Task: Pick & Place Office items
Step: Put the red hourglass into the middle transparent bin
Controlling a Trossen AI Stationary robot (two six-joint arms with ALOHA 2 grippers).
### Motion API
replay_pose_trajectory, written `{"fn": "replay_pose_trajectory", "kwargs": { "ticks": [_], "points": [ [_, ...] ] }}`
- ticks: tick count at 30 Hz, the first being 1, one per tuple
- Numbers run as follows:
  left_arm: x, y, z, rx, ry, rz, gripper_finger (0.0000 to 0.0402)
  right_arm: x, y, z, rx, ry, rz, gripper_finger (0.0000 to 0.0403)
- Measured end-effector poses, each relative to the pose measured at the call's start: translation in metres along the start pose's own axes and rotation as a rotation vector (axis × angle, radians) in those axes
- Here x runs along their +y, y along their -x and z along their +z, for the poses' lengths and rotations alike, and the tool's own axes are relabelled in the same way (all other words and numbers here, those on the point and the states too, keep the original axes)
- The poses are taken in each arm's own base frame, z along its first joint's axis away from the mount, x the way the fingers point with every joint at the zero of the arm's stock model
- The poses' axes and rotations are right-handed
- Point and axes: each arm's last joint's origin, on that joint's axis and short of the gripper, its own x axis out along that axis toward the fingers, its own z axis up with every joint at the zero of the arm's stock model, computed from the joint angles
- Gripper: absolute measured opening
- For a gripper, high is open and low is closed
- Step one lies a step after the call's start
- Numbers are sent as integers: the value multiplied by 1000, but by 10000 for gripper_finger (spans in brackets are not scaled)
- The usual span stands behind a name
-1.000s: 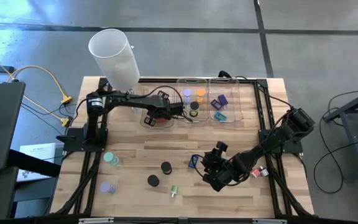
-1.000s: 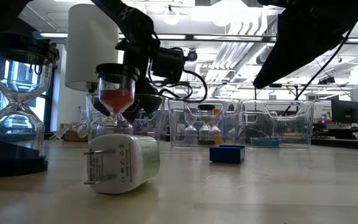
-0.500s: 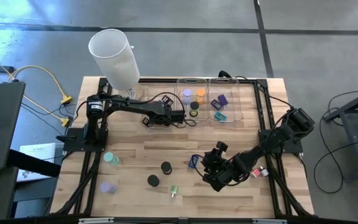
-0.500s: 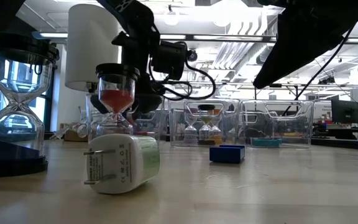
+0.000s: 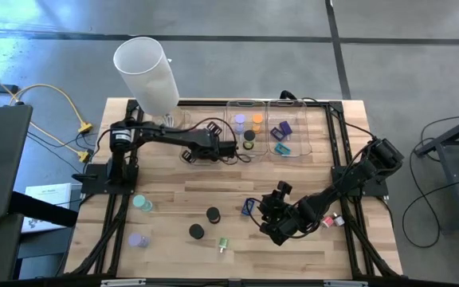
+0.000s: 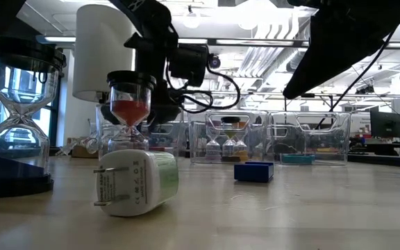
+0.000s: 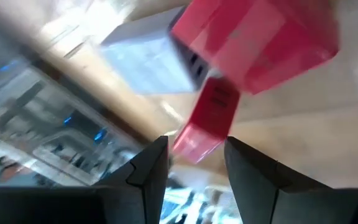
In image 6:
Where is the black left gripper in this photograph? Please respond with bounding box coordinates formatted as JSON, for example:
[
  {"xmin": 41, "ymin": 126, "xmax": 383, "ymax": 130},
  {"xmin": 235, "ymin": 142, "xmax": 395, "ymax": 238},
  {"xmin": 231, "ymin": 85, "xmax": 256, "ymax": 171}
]
[{"xmin": 99, "ymin": 31, "xmax": 183, "ymax": 132}]

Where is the clear plastic bin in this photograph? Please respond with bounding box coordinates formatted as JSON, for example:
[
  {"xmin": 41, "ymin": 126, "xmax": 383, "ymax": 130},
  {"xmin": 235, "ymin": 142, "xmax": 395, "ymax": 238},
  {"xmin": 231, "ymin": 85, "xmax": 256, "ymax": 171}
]
[
  {"xmin": 267, "ymin": 110, "xmax": 352, "ymax": 167},
  {"xmin": 95, "ymin": 103, "xmax": 187, "ymax": 159},
  {"xmin": 187, "ymin": 109, "xmax": 269, "ymax": 165}
]

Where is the white cylindrical table lamp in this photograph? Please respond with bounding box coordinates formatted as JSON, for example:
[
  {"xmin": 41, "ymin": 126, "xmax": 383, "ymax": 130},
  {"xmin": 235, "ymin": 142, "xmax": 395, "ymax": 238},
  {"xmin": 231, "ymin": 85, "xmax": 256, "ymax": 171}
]
[{"xmin": 67, "ymin": 3, "xmax": 137, "ymax": 160}]

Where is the black ceiling light rail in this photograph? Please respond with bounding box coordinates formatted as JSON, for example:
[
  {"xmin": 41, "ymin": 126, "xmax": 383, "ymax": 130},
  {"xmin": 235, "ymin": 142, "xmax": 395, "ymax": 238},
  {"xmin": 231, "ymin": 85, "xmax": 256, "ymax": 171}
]
[{"xmin": 36, "ymin": 35, "xmax": 400, "ymax": 49}]

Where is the black office desk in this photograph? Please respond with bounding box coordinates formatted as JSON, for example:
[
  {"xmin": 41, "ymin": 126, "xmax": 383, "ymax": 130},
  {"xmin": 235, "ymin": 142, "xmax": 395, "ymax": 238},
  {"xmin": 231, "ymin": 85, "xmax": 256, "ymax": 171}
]
[{"xmin": 346, "ymin": 141, "xmax": 400, "ymax": 169}]

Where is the white ring light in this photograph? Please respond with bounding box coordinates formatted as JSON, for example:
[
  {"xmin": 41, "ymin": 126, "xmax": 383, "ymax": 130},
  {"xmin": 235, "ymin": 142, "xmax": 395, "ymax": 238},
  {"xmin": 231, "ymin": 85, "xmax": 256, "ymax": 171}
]
[{"xmin": 181, "ymin": 8, "xmax": 203, "ymax": 29}]

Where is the green wall charger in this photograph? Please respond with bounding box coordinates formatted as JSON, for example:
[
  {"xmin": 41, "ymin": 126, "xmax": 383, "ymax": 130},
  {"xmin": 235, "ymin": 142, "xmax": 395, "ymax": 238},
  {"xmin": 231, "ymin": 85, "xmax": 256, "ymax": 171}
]
[{"xmin": 93, "ymin": 149, "xmax": 180, "ymax": 218}]

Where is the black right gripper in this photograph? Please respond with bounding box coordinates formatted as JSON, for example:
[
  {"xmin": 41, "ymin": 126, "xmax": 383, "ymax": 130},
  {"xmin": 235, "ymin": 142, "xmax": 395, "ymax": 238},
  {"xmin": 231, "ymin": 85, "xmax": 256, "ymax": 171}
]
[{"xmin": 283, "ymin": 0, "xmax": 400, "ymax": 100}]

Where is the black hourglass red sand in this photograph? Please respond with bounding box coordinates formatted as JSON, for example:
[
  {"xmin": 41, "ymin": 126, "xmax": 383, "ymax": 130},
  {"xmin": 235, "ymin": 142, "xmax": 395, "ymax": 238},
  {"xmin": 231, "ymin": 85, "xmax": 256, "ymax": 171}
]
[{"xmin": 106, "ymin": 70, "xmax": 157, "ymax": 156}]

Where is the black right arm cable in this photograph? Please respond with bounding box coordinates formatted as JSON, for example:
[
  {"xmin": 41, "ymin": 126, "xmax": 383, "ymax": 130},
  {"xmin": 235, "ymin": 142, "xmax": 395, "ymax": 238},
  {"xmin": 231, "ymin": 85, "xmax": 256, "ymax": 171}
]
[{"xmin": 314, "ymin": 29, "xmax": 397, "ymax": 130}]

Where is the black computer monitor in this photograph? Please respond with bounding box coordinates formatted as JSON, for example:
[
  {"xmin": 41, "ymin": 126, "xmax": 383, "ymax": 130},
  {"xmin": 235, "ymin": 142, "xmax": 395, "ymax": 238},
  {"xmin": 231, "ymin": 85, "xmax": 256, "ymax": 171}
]
[{"xmin": 369, "ymin": 110, "xmax": 400, "ymax": 139}]

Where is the blue digital timer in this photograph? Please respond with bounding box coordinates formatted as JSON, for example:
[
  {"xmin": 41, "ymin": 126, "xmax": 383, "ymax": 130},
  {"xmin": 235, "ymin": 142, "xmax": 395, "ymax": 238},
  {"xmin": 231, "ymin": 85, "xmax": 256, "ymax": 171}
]
[{"xmin": 233, "ymin": 160, "xmax": 275, "ymax": 184}]

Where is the black hourglass blue sand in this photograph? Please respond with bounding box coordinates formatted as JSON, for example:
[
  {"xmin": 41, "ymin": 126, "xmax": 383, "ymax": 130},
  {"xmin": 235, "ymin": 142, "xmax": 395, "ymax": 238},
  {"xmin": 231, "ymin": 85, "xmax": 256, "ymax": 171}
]
[{"xmin": 0, "ymin": 36, "xmax": 67, "ymax": 199}]

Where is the black hourglass yellow sand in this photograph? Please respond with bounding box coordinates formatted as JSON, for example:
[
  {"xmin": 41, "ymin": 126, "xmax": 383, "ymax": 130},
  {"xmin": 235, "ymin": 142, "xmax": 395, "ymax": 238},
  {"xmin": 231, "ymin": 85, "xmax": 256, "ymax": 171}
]
[{"xmin": 220, "ymin": 116, "xmax": 242, "ymax": 163}]

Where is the black left wrist camera cable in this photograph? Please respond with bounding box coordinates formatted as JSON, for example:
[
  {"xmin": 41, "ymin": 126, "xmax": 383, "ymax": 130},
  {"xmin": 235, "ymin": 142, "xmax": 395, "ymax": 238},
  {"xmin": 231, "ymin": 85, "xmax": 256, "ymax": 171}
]
[{"xmin": 165, "ymin": 62, "xmax": 242, "ymax": 113}]

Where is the teal digital timer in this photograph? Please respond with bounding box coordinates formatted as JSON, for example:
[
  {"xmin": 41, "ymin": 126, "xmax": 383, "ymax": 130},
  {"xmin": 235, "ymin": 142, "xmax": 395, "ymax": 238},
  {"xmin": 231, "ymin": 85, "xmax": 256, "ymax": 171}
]
[{"xmin": 279, "ymin": 153, "xmax": 316, "ymax": 165}]

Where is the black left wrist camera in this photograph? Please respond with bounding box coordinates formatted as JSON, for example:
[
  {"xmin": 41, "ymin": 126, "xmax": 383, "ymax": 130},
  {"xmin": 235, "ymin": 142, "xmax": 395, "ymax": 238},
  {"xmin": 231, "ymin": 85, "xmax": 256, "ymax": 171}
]
[{"xmin": 167, "ymin": 44, "xmax": 210, "ymax": 88}]

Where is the purple hourglass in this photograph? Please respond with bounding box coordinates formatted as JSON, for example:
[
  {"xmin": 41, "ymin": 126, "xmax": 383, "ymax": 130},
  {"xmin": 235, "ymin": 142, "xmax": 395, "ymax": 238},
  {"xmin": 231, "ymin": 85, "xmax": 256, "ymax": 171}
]
[{"xmin": 205, "ymin": 119, "xmax": 222, "ymax": 162}]

